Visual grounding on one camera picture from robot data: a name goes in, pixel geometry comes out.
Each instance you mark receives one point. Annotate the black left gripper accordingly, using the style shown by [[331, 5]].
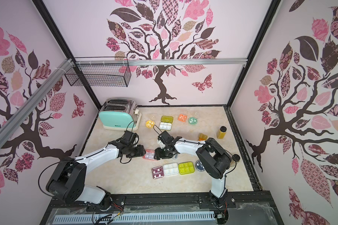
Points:
[[142, 152]]

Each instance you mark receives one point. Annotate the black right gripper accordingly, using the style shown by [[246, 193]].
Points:
[[160, 153]]

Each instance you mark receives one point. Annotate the clear white pillbox front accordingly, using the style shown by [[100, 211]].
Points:
[[170, 169]]

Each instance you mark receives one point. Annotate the red rectangular pillbox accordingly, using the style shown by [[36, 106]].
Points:
[[149, 155]]

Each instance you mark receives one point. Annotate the magenta small pillbox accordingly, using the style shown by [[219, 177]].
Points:
[[157, 172]]

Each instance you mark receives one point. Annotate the green lid white pillbox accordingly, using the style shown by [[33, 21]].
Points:
[[186, 168]]

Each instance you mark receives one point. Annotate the olive lid pillbox back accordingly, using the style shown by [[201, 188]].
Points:
[[166, 123]]

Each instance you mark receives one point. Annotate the yellow round pillbox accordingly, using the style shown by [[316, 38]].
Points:
[[150, 120]]

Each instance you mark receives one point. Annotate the dark round pillbox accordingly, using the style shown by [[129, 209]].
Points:
[[199, 166]]

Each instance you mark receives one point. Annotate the yellow small pillbox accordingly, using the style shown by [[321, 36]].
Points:
[[202, 137]]

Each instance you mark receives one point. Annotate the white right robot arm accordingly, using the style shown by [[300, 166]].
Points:
[[215, 159]]

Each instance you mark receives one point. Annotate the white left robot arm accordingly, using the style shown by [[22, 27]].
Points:
[[67, 182]]

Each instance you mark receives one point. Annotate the mint green toaster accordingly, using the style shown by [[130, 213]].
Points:
[[120, 114]]

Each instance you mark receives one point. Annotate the green round pillbox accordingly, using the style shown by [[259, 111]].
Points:
[[193, 117]]

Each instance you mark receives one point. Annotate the yellow bottle black cap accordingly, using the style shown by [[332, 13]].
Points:
[[221, 132]]

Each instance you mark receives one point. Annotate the brown bottle black cap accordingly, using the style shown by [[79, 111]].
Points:
[[235, 159]]

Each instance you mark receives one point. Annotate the white slotted cable duct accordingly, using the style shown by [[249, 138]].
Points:
[[135, 218]]

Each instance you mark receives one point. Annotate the black wire basket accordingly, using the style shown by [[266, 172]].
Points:
[[100, 72]]

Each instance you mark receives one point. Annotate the aluminium rail back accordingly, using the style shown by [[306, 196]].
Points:
[[228, 61]]

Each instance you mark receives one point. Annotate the aluminium rail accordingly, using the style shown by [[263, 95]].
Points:
[[228, 61], [29, 105]]

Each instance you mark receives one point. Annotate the aluminium rail left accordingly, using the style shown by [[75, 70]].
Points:
[[29, 105]]

